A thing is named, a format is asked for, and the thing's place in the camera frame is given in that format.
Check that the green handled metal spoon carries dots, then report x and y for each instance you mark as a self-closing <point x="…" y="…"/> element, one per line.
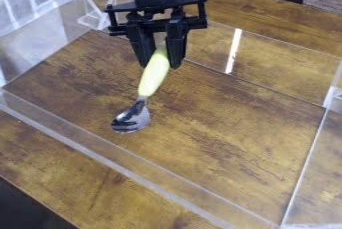
<point x="135" y="118"/>

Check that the clear acrylic corner bracket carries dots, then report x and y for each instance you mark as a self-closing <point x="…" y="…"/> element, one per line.
<point x="95" y="18"/>

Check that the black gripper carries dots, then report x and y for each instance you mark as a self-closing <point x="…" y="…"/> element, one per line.
<point x="139" y="22"/>

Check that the clear acrylic enclosure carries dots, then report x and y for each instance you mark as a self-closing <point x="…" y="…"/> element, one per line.
<point x="239" y="154"/>

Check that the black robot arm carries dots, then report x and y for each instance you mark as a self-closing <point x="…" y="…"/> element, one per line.
<point x="143" y="17"/>

